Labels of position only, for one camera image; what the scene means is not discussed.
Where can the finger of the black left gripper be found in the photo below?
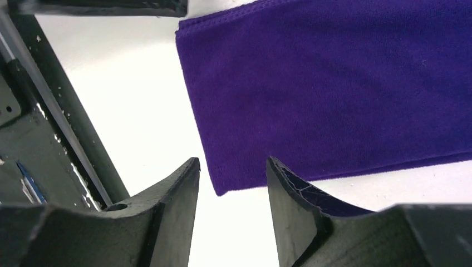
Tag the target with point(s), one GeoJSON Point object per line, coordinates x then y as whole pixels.
{"type": "Point", "coordinates": [102, 8]}

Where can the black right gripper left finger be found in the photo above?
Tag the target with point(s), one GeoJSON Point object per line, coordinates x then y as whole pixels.
{"type": "Point", "coordinates": [152, 228]}

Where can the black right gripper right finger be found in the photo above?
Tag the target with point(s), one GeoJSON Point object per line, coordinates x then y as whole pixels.
{"type": "Point", "coordinates": [314, 228]}

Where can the purple cloth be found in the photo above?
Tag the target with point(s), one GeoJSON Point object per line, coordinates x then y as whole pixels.
{"type": "Point", "coordinates": [330, 88]}

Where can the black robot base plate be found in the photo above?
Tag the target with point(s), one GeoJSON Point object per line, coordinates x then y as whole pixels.
{"type": "Point", "coordinates": [51, 155]}

